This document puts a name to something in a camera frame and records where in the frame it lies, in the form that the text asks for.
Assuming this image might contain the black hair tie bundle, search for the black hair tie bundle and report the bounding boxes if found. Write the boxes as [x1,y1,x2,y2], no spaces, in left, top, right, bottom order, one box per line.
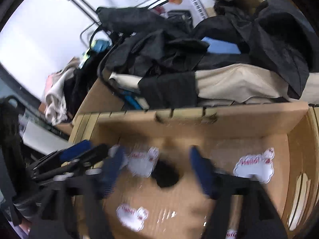
[151,159,181,189]

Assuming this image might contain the white printed appliance box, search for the white printed appliance box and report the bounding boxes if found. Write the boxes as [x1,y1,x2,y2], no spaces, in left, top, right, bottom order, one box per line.
[128,0,208,27]

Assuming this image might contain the shallow cardboard tray box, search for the shallow cardboard tray box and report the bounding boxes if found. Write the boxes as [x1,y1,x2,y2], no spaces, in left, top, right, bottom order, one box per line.
[69,102,318,238]

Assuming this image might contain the cream white garment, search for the cream white garment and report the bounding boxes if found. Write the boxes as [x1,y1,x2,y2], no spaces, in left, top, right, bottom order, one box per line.
[43,59,80,126]

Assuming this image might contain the pile of black clothes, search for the pile of black clothes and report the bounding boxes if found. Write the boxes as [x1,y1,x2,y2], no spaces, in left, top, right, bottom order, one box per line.
[97,0,318,109]

